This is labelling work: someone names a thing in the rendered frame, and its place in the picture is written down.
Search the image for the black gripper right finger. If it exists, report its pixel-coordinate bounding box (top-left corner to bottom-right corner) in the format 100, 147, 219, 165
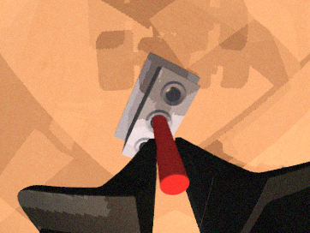
175, 137, 310, 233

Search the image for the red peg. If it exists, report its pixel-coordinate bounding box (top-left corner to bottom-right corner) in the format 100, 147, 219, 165
152, 116, 190, 195

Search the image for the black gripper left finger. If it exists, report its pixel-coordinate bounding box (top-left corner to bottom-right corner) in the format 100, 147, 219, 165
17, 138, 158, 233

